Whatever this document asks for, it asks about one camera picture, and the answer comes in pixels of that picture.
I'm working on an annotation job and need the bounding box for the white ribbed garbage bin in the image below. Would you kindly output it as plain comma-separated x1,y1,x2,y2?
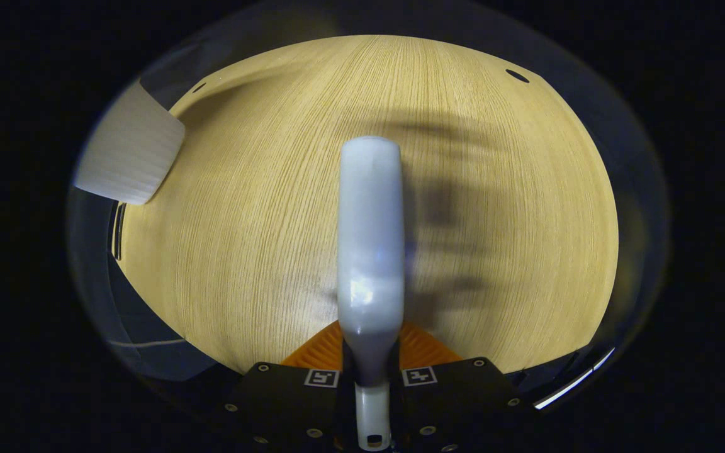
73,82,186,206

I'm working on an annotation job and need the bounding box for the dark slotted object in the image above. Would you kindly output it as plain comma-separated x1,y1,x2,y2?
108,201,128,262

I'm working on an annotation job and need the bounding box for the small grey broom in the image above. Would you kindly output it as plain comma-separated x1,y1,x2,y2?
337,135,406,452

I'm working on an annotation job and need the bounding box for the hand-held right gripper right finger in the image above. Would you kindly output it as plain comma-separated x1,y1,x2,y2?
390,321,527,453

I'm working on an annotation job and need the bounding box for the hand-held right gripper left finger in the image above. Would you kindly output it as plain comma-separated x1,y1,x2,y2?
224,321,358,453

